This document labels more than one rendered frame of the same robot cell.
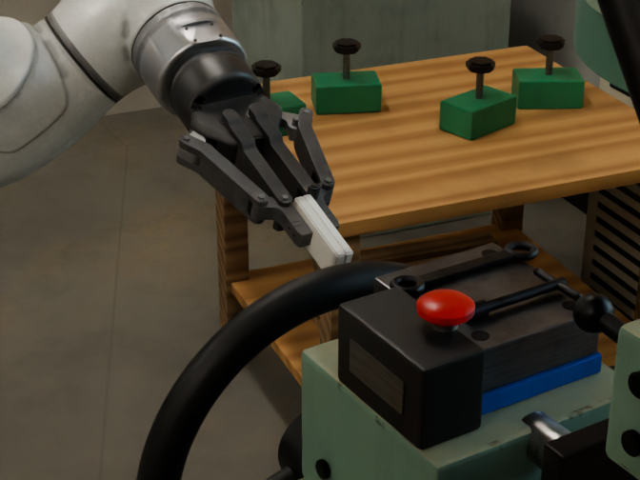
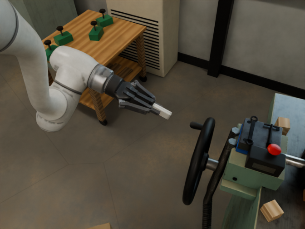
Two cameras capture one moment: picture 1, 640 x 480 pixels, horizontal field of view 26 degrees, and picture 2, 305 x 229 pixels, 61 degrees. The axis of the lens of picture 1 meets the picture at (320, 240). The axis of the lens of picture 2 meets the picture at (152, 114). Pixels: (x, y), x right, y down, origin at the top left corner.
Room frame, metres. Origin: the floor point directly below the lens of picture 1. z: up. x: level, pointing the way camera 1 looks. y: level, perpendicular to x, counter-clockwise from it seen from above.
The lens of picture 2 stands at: (0.51, 0.34, 1.54)
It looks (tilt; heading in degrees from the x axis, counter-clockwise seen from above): 49 degrees down; 327
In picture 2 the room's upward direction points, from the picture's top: 4 degrees counter-clockwise
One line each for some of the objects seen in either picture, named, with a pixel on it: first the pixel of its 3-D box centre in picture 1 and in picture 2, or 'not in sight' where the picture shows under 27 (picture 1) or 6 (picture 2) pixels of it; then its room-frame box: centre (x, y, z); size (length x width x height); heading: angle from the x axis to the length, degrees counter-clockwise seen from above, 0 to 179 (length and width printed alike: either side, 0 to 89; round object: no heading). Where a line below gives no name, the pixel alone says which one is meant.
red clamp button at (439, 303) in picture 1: (445, 307); (274, 149); (0.62, -0.06, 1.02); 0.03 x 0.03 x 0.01
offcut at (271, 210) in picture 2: not in sight; (271, 211); (0.54, 0.00, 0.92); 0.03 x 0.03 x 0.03; 74
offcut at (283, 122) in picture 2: not in sight; (282, 126); (0.68, -0.23, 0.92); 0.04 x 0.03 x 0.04; 129
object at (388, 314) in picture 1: (459, 325); (261, 144); (0.66, -0.08, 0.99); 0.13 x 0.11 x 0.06; 121
